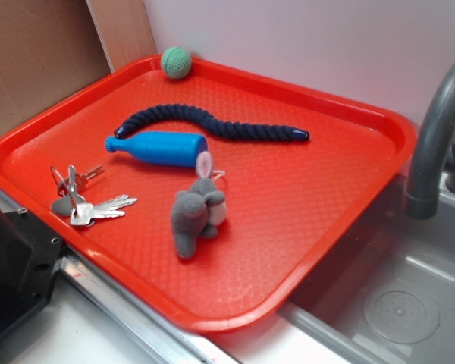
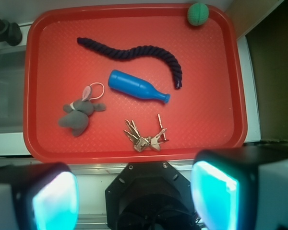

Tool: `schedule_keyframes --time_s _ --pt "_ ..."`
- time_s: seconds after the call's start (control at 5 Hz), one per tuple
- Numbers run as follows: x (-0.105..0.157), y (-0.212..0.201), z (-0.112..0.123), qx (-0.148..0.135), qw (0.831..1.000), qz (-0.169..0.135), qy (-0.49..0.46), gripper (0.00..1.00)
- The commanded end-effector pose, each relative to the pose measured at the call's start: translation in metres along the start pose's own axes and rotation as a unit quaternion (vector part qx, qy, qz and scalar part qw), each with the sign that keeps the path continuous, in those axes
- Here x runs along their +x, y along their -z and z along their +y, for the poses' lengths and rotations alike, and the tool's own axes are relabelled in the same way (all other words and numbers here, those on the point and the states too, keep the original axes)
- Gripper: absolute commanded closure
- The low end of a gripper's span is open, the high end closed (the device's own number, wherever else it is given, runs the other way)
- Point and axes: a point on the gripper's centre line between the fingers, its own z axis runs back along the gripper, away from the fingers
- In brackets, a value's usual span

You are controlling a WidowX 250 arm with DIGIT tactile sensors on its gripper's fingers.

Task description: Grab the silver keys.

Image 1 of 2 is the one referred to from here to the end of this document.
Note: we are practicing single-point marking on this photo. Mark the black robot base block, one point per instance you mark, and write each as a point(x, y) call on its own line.
point(30, 256)

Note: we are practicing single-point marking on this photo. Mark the red plastic tray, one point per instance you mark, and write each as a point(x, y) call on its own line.
point(287, 203)

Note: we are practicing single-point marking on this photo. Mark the grey plush bunny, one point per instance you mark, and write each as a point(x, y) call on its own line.
point(198, 211)

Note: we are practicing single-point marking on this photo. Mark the blue plastic toy bottle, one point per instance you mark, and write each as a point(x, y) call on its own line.
point(161, 148)

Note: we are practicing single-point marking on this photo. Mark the green textured ball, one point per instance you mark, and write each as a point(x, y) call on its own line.
point(176, 63)

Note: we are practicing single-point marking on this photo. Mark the silver key bunch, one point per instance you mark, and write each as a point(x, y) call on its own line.
point(72, 204)

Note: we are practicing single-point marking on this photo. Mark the grey plastic sink basin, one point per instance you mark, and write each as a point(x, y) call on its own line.
point(385, 292)

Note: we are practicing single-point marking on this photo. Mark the grey sink faucet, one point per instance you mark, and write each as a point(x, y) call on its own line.
point(434, 154)

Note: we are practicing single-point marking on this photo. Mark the brown cardboard panel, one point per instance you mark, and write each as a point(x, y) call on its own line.
point(51, 49)

